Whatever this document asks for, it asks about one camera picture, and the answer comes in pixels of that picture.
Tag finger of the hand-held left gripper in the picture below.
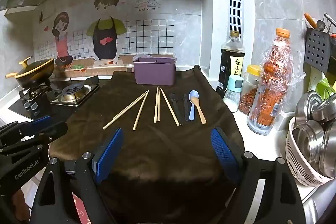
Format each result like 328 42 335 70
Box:
0 121 68 160
0 115 53 140

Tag stainless steel bowl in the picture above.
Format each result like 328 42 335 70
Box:
295 91 322 122
319 124 336 178
311 98 336 122
292 120 326 163

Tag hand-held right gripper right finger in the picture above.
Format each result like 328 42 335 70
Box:
210 127 313 224

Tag black pot with yellow handles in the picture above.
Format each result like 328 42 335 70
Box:
6 56 55 89

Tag yellow lid chilli jar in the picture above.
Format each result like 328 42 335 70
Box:
238 64 263 115

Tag white wall vent grille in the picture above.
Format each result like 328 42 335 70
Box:
228 0 242 33

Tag black gas stove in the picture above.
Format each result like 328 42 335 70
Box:
8 75 100 119

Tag teal cap salt shaker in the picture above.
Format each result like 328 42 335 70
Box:
223 75 244 112

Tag blue plastic spoon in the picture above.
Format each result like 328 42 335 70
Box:
188 90 199 120

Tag orange cap plastic bottle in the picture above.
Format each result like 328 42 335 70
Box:
247 28 294 136

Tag black perforated wall rack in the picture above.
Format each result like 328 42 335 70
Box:
304 27 336 73

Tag orange handled utensil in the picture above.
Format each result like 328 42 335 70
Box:
304 13 318 30

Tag green plastic item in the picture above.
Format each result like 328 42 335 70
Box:
315 77 336 98

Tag brown cloth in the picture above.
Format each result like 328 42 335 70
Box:
49 64 246 224

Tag dark soy sauce bottle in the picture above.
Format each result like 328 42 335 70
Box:
216 30 246 98

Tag black plastic spoon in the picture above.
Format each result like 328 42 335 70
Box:
169 93 182 126
182 94 190 121

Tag white plastic colander basket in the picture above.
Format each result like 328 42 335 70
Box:
286 116 335 186

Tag red printed packet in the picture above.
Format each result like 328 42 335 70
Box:
71 193 92 224

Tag purple utensil holder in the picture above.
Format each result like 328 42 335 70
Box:
133 54 177 86

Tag person's left forearm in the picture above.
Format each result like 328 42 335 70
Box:
10 189 30 223

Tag wooden spoon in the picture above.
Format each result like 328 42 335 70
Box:
191 97 207 124

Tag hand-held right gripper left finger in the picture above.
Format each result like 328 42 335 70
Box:
30 127 124 224

